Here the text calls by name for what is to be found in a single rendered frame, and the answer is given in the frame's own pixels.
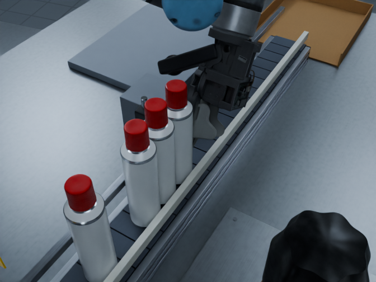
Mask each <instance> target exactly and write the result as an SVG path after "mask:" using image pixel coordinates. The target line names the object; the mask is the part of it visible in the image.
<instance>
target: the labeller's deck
mask: <svg viewBox="0 0 376 282"><path fill-rule="evenodd" d="M280 232H281V231H280V230H278V229H276V228H274V227H272V226H270V225H268V224H266V223H263V222H261V221H259V220H257V219H255V218H253V217H251V216H249V215H247V214H245V213H242V212H240V211H238V210H236V209H234V208H231V207H230V208H229V209H228V210H227V212H226V213H225V215H224V216H223V218H222V219H221V221H220V222H219V224H218V225H217V227H216V228H215V230H214V231H213V233H212V234H211V236H210V237H209V239H208V240H207V242H206V243H205V245H204V246H203V248H202V249H201V251H200V252H199V254H198V255H197V257H196V258H195V260H194V261H193V263H192V264H191V266H190V267H189V269H188V270H187V272H186V273H185V275H184V276H183V277H182V279H181V280H180V282H261V281H262V276H263V273H264V268H265V264H266V259H267V254H268V251H269V247H270V243H271V240H272V238H273V237H274V236H275V235H277V234H278V233H280ZM368 274H369V281H370V282H376V276H375V275H373V274H371V273H368Z"/></svg>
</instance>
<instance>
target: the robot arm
mask: <svg viewBox="0 0 376 282"><path fill-rule="evenodd" d="M141 1H145V2H147V3H149V4H152V5H154V6H157V7H159V8H162V9H163V10H164V12H165V14H166V16H167V18H168V19H169V21H170V22H171V23H172V24H173V25H174V26H176V27H177V28H179V29H181V30H184V31H200V30H203V29H205V28H207V27H209V26H210V25H211V26H212V27H210V30H209V33H208V36H210V37H213V38H215V39H218V43H217V44H210V45H207V46H204V47H201V48H198V49H195V50H191V51H188V52H185V53H182V54H179V55H169V56H168V57H167V58H165V59H163V60H160V61H158V63H157V64H158V69H159V73H160V74H168V75H171V76H177V75H179V74H180V73H181V72H182V71H186V70H188V69H192V68H196V67H198V69H197V70H196V71H195V73H194V75H193V77H192V80H191V83H190V88H189V92H188V94H187V100H188V101H189V102H190V103H191V104H192V105H193V134H192V148H193V147H194V145H195V144H196V142H197V140H198V138H200V139H209V140H212V139H214V138H215V137H220V136H222V135H223V134H224V131H225V127H224V125H223V124H222V123H221V122H220V121H219V120H218V118H217V115H218V111H219V108H220V109H225V110H228V111H233V110H236V109H240V108H242V107H246V103H247V100H248V97H249V94H250V91H251V88H252V85H253V82H254V78H255V73H254V71H253V70H251V68H252V65H253V61H254V59H255V55H256V53H259V52H260V50H261V47H262V44H259V43H256V42H253V41H252V39H250V37H253V36H254V35H255V32H256V29H257V25H258V23H259V19H260V16H261V13H260V12H262V9H263V7H264V3H265V0H141ZM234 5H235V6H234ZM238 6H239V7H238ZM242 7H244V8H242ZM248 9H250V10H248ZM252 10H253V11H252ZM229 48H230V50H229ZM250 71H253V78H252V77H251V74H250ZM249 75H250V77H249Z"/></svg>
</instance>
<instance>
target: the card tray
mask: <svg viewBox="0 0 376 282"><path fill-rule="evenodd" d="M280 6H283V7H285V11H284V13H283V14H282V15H281V16H280V17H279V18H278V19H277V21H276V22H275V23H274V24H273V25H272V26H271V27H270V28H269V29H268V30H267V31H266V32H265V34H264V35H263V36H262V37H261V38H260V39H259V40H258V42H259V43H262V44H263V43H264V42H265V41H266V40H267V38H268V37H269V36H271V35H273V36H280V37H284V38H286V39H290V40H293V41H297V40H298V38H299V37H300V36H301V34H302V33H303V32H304V31H307V32H309V34H308V39H307V40H306V41H305V42H304V44H306V46H310V47H311V49H310V52H309V58H311V59H314V60H317V61H320V62H324V63H327V64H330V65H334V66H336V67H339V66H340V64H341V62H342V61H343V59H344V57H345V56H346V54H347V53H348V51H349V50H350V48H351V47H352V45H353V43H354V42H355V40H356V38H357V37H358V35H359V34H360V32H361V30H362V29H363V27H364V26H365V24H366V22H367V21H368V19H369V17H370V15H371V12H372V9H373V6H374V5H373V4H370V3H366V2H362V1H357V0H273V1H272V2H271V3H270V4H269V5H268V6H267V7H266V8H265V9H264V10H263V11H262V12H261V16H260V19H259V22H258V25H257V29H256V32H257V31H258V29H259V28H260V27H261V26H262V25H263V24H264V23H265V22H266V21H267V20H268V19H269V18H270V17H271V16H272V15H273V14H274V13H275V12H276V11H277V10H278V8H279V7H280ZM256 32H255V33H256Z"/></svg>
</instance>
